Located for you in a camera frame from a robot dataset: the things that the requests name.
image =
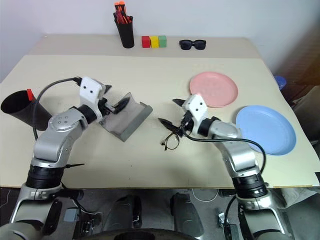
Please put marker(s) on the red wooden block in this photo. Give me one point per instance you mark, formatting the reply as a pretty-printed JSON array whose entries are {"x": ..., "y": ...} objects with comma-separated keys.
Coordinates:
[{"x": 145, "y": 42}]

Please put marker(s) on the blue plastic plate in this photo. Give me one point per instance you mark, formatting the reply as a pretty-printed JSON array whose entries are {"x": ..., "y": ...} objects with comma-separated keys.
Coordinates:
[{"x": 267, "y": 127}]

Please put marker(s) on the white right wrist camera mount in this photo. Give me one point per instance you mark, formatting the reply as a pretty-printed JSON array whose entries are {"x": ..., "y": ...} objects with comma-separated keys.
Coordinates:
[{"x": 197, "y": 106}]

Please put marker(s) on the yellow wooden block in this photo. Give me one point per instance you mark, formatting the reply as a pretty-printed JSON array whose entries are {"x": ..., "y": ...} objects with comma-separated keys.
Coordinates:
[{"x": 154, "y": 42}]

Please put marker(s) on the black zip tie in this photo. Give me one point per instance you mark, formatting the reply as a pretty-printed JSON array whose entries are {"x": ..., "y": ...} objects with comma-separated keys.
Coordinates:
[{"x": 75, "y": 165}]

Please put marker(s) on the tall black pen cup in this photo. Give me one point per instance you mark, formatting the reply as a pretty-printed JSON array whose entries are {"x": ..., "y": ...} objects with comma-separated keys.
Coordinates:
[{"x": 126, "y": 35}]

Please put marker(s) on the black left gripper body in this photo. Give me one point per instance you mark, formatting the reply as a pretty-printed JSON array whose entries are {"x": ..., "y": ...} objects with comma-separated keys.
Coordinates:
[{"x": 108, "y": 107}]

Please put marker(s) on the red and black marker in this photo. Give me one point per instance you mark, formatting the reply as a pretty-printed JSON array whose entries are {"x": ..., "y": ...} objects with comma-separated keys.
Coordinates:
[
  {"x": 128, "y": 19},
  {"x": 117, "y": 18}
]

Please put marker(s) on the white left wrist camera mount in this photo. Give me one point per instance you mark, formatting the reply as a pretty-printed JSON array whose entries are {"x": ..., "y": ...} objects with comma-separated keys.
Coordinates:
[{"x": 88, "y": 92}]

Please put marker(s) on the dark rounded shape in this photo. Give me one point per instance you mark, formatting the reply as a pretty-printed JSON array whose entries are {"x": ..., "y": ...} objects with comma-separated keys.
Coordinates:
[
  {"x": 186, "y": 215},
  {"x": 122, "y": 212}
]

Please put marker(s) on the green wooden block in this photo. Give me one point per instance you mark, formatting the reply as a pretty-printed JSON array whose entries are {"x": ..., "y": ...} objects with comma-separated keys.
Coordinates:
[{"x": 162, "y": 41}]

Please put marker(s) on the blue round plastic object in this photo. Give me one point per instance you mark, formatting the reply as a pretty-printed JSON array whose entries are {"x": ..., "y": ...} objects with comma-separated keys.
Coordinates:
[{"x": 280, "y": 82}]

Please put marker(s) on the thin-framed clear eyeglasses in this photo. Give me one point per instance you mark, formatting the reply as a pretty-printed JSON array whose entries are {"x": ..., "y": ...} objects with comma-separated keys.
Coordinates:
[{"x": 172, "y": 142}]

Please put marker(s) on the orange-capped marker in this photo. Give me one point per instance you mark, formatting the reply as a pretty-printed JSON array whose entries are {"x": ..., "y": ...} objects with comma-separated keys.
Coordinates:
[
  {"x": 122, "y": 7},
  {"x": 117, "y": 7}
]

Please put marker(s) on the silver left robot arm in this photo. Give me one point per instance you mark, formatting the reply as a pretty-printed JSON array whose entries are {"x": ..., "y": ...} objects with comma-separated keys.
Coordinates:
[{"x": 57, "y": 140}]

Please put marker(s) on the grey glasses case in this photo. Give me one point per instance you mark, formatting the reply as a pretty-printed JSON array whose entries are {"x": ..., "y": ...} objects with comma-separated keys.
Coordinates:
[{"x": 135, "y": 117}]

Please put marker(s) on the pink plastic plate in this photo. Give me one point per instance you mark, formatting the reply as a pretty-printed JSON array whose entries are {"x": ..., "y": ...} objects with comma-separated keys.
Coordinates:
[{"x": 215, "y": 87}]

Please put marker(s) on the black sunglasses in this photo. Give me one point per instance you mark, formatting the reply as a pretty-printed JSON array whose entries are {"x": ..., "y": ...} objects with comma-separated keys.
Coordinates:
[{"x": 186, "y": 45}]

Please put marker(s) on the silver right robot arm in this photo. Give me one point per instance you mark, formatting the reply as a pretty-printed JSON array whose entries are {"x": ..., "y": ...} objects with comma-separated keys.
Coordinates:
[{"x": 240, "y": 155}]

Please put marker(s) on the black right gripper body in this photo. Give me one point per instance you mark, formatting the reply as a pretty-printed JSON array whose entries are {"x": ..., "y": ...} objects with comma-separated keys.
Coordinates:
[{"x": 186, "y": 123}]

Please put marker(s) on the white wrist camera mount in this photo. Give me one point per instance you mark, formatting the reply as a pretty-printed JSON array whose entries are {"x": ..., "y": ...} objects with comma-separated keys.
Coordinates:
[
  {"x": 197, "y": 106},
  {"x": 88, "y": 92}
]

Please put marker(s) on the wide black cup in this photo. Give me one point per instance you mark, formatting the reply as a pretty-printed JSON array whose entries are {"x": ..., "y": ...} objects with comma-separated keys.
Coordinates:
[{"x": 25, "y": 112}]

